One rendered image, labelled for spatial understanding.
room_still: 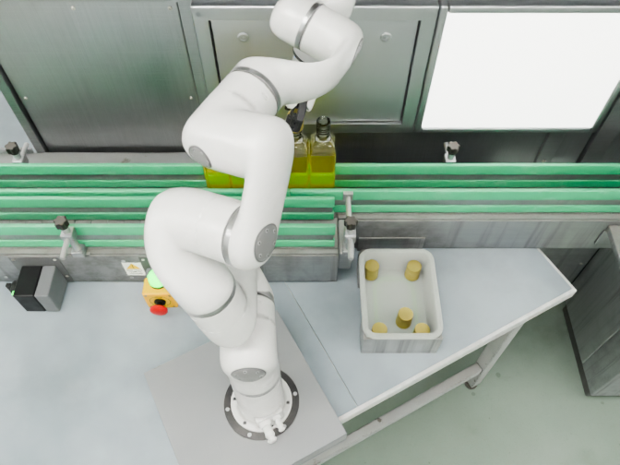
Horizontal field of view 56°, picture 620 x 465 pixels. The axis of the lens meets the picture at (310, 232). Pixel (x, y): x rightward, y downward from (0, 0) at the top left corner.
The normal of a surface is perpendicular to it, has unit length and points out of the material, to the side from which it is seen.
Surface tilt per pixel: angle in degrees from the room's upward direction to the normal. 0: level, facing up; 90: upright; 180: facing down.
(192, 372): 3
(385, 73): 90
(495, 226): 90
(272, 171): 64
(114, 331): 0
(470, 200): 90
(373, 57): 90
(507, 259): 0
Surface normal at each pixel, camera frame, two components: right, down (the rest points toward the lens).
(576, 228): 0.00, 0.83
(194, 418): -0.02, -0.59
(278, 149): 0.78, 0.15
